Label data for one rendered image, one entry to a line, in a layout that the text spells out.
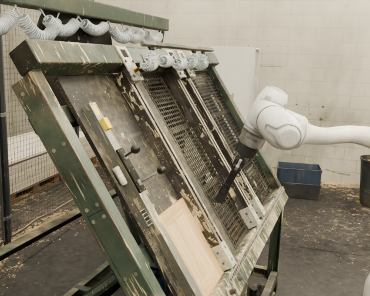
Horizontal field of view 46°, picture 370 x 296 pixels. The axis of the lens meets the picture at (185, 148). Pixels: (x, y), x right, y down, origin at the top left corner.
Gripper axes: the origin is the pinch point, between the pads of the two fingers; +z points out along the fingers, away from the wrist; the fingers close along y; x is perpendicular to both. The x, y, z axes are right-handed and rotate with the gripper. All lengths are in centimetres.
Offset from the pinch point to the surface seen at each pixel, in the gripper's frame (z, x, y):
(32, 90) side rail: -3, -76, 9
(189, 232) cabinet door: 36, -4, -35
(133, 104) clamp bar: 0, -57, -50
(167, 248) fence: 34.7, -8.8, -8.7
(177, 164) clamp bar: 15, -25, -49
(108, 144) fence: 9, -50, -13
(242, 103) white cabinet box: 28, -26, -427
